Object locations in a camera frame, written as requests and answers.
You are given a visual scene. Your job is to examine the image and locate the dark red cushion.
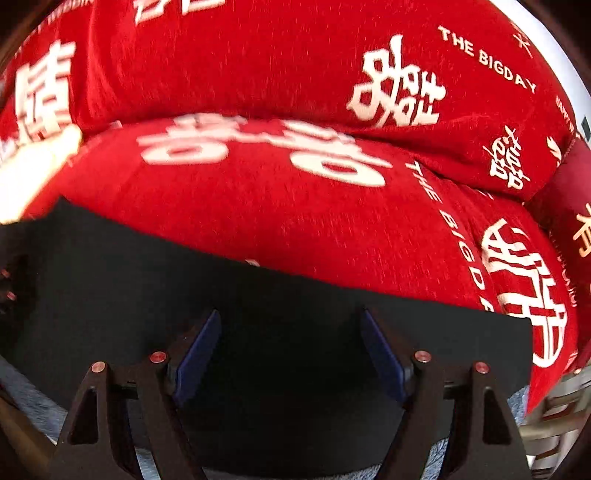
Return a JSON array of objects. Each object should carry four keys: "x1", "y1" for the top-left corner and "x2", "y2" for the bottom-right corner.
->
[{"x1": 529, "y1": 138, "x2": 591, "y2": 365}]

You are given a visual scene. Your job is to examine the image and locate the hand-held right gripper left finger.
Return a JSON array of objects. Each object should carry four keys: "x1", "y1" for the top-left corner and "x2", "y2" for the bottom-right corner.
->
[{"x1": 48, "y1": 309, "x2": 222, "y2": 480}]

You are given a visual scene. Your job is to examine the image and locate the white cloth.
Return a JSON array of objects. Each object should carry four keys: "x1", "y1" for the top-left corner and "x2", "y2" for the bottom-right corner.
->
[{"x1": 0, "y1": 127, "x2": 84, "y2": 224}]

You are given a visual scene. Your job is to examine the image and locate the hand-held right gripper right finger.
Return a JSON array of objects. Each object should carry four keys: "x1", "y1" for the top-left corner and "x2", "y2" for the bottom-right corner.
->
[{"x1": 360, "y1": 308, "x2": 529, "y2": 480}]

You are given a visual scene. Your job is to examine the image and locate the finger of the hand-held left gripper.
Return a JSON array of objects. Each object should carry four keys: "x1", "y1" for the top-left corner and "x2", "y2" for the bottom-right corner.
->
[{"x1": 0, "y1": 251, "x2": 23, "y2": 324}]

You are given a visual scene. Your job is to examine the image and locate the metal frame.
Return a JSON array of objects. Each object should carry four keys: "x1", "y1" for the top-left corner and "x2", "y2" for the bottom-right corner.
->
[{"x1": 519, "y1": 369, "x2": 591, "y2": 480}]

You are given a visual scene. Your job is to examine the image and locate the black pants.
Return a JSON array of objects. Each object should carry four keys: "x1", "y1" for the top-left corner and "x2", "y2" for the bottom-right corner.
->
[{"x1": 0, "y1": 196, "x2": 534, "y2": 478}]

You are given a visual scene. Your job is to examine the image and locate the red printed sofa cover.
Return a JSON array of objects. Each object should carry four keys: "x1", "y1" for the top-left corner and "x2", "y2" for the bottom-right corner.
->
[
  {"x1": 0, "y1": 0, "x2": 578, "y2": 201},
  {"x1": 28, "y1": 113, "x2": 583, "y2": 414}
]

